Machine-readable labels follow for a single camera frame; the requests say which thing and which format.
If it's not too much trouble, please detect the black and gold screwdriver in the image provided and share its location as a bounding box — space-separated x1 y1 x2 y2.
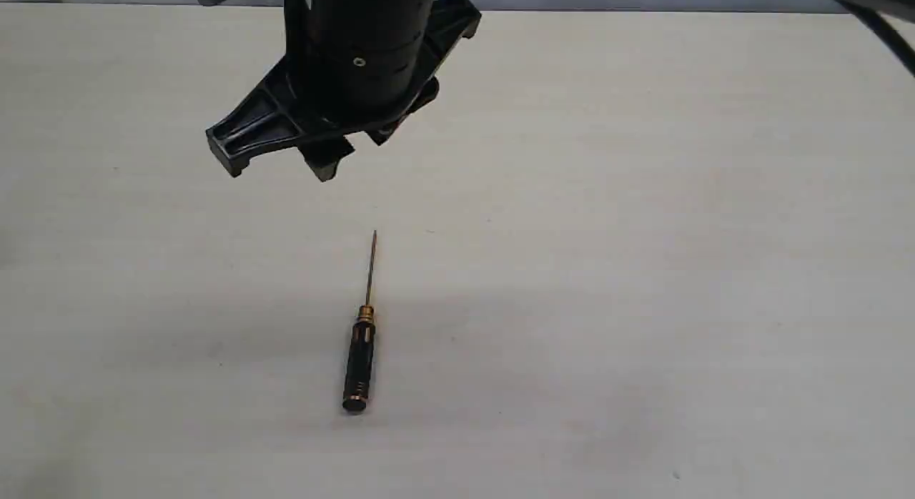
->
341 231 378 415

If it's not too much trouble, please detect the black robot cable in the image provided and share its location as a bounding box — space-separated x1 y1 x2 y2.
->
801 0 915 78

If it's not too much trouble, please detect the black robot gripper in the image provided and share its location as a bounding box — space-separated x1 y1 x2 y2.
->
206 0 483 182

